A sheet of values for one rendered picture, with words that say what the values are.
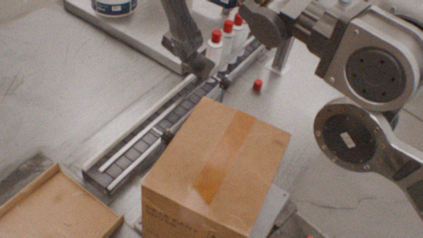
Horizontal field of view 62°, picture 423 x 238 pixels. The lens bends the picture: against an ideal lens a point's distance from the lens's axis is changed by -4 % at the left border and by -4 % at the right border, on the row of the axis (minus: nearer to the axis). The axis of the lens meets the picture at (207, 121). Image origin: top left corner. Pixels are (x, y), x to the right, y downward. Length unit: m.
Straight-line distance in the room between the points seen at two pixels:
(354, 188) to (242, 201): 1.67
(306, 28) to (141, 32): 1.00
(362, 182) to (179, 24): 1.75
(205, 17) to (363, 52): 1.15
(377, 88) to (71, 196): 0.83
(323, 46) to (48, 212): 0.82
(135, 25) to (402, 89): 1.19
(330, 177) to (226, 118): 1.54
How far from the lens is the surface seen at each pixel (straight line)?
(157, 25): 1.58
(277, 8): 0.65
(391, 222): 2.38
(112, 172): 1.07
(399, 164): 0.93
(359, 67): 0.60
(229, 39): 1.29
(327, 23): 0.61
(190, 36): 1.02
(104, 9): 1.62
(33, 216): 1.09
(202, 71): 1.19
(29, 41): 1.62
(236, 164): 0.81
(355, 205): 2.32
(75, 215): 1.07
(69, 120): 1.27
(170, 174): 0.78
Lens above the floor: 1.77
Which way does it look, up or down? 48 degrees down
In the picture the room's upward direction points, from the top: 11 degrees clockwise
